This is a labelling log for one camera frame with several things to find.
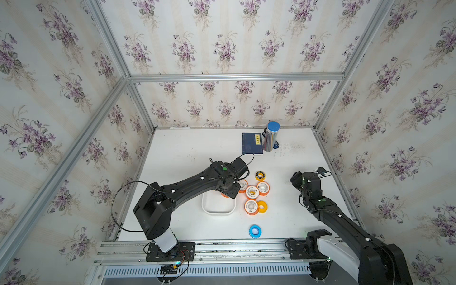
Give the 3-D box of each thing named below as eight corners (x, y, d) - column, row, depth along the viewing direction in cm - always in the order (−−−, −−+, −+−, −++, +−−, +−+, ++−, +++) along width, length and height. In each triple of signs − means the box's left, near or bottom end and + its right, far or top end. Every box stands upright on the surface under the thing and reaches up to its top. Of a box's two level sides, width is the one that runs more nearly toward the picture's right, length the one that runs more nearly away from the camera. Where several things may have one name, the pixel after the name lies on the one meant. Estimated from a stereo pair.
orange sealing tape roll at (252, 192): (246, 200, 89) (246, 198, 86) (245, 188, 93) (245, 185, 91) (258, 200, 89) (259, 198, 86) (257, 188, 93) (258, 185, 91)
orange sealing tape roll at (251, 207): (244, 215, 85) (245, 212, 82) (243, 202, 89) (244, 199, 86) (258, 215, 85) (259, 212, 82) (256, 202, 89) (257, 199, 86)
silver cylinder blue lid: (263, 151, 110) (269, 130, 95) (262, 143, 114) (267, 121, 99) (274, 151, 110) (281, 130, 95) (272, 143, 114) (278, 121, 99)
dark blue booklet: (242, 153, 110) (242, 150, 108) (241, 135, 120) (241, 132, 118) (263, 153, 110) (263, 150, 108) (260, 135, 120) (261, 132, 118)
